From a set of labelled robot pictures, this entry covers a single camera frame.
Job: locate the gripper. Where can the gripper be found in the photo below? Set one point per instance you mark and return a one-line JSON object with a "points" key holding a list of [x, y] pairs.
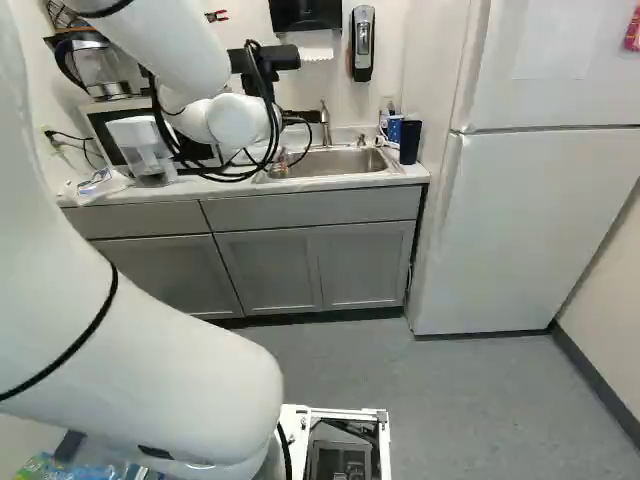
{"points": [[292, 120]]}

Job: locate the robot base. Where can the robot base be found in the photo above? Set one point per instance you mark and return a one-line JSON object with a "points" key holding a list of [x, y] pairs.
{"points": [[345, 450]]}

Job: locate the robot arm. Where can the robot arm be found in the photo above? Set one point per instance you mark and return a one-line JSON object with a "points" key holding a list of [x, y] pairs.
{"points": [[75, 310]]}

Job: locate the steel tap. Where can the steel tap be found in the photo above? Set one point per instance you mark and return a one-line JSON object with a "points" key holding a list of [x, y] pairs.
{"points": [[325, 120]]}

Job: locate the steel sink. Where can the steel sink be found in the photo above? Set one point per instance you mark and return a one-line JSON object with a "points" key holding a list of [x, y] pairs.
{"points": [[345, 162]]}

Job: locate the small steel sink sprayer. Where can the small steel sink sprayer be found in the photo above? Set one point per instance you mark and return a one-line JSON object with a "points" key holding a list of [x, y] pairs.
{"points": [[360, 140]]}

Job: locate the grey kitchen counter with cabinets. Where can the grey kitchen counter with cabinets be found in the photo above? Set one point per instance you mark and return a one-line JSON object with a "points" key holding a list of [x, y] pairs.
{"points": [[310, 260]]}

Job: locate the blue dotted mug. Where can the blue dotted mug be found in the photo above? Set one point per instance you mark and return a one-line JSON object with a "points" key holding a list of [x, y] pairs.
{"points": [[393, 131]]}

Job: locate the dark blue tumbler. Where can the dark blue tumbler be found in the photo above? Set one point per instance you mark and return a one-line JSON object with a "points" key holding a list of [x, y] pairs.
{"points": [[410, 142]]}

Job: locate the black paper towel dispenser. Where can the black paper towel dispenser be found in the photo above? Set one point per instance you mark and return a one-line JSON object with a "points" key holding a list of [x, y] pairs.
{"points": [[305, 20]]}

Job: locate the white water filter pitcher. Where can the white water filter pitcher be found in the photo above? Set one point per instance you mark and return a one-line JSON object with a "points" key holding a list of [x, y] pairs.
{"points": [[140, 147]]}

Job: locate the red pliers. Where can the red pliers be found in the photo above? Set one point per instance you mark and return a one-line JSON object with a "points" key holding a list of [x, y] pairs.
{"points": [[217, 17]]}

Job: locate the black microwave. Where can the black microwave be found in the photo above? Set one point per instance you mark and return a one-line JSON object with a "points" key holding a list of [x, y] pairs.
{"points": [[102, 135]]}

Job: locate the clear plastic bag with print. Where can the clear plastic bag with print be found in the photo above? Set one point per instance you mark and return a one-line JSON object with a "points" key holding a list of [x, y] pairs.
{"points": [[95, 184]]}

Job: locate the glass electric kettle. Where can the glass electric kettle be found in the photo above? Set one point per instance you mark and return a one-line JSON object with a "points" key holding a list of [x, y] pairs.
{"points": [[97, 70]]}

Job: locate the white fridge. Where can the white fridge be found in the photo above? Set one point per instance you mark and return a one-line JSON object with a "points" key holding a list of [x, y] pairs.
{"points": [[525, 200]]}

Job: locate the pink magnet toy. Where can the pink magnet toy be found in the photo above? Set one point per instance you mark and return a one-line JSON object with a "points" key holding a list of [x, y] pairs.
{"points": [[632, 35]]}

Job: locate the colourful plastic package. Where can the colourful plastic package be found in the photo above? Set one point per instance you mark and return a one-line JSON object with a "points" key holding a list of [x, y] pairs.
{"points": [[65, 469]]}

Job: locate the black wall soap dispenser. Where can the black wall soap dispenser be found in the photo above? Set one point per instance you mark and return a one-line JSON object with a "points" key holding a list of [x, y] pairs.
{"points": [[362, 42]]}

